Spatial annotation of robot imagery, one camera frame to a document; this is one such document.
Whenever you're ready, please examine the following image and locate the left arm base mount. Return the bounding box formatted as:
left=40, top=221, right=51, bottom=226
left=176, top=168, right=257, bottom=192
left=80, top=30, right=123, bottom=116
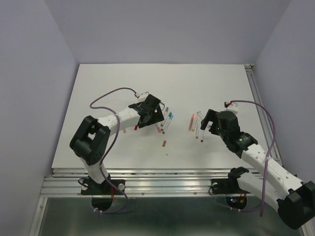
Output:
left=78, top=177, right=126, bottom=214

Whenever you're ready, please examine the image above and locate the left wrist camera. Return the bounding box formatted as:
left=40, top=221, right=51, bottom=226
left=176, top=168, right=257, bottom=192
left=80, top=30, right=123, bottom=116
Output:
left=137, top=91, right=150, bottom=101

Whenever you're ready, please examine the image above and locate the light blue cap marker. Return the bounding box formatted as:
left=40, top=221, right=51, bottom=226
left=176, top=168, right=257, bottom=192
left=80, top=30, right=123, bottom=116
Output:
left=162, top=115, right=173, bottom=134

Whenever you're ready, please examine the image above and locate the aluminium front rail frame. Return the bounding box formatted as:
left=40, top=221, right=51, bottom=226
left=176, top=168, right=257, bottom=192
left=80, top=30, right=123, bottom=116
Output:
left=28, top=168, right=300, bottom=236

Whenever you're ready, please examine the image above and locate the red cap marker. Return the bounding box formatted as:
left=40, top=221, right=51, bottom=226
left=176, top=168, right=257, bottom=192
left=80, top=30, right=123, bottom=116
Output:
left=200, top=130, right=204, bottom=142

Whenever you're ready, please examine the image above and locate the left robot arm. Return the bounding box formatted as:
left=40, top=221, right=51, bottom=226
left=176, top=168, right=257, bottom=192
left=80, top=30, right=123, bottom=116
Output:
left=69, top=93, right=164, bottom=194

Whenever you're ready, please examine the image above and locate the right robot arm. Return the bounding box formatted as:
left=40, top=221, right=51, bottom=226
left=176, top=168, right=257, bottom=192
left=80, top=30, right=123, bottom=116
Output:
left=201, top=109, right=315, bottom=230

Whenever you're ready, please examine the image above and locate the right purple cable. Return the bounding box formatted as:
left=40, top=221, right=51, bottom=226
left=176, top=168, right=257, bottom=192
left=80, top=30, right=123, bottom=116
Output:
left=231, top=99, right=277, bottom=217

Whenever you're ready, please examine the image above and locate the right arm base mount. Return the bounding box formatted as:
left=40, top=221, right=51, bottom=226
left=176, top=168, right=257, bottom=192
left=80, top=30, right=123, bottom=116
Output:
left=208, top=167, right=249, bottom=210

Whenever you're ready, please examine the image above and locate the green cap marker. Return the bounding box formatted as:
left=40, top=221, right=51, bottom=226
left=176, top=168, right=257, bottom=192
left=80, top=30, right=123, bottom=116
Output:
left=161, top=112, right=172, bottom=131

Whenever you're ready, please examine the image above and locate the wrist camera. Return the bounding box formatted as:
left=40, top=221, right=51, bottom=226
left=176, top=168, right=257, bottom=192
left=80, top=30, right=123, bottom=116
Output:
left=137, top=91, right=150, bottom=101
left=224, top=101, right=239, bottom=115

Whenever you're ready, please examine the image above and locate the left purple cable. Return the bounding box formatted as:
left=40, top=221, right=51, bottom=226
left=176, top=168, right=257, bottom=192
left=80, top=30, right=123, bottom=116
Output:
left=89, top=87, right=138, bottom=214

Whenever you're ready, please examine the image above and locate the purple cable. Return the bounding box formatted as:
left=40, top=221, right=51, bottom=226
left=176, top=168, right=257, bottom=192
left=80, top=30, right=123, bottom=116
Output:
left=231, top=99, right=277, bottom=217
left=89, top=87, right=138, bottom=214

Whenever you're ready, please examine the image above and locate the brown cap marker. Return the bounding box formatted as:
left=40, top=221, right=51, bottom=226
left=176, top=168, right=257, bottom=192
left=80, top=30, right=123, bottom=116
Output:
left=195, top=124, right=199, bottom=139

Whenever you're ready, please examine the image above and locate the aluminium right side rail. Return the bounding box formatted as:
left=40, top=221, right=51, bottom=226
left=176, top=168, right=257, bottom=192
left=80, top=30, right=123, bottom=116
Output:
left=244, top=64, right=283, bottom=166

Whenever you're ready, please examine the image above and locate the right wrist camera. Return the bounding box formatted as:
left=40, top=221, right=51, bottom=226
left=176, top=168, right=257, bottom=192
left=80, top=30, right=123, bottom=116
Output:
left=224, top=101, right=239, bottom=115

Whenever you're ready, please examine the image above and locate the yellow cap marker pen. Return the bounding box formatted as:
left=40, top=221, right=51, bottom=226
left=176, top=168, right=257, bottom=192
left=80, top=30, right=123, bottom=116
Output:
left=192, top=115, right=198, bottom=132

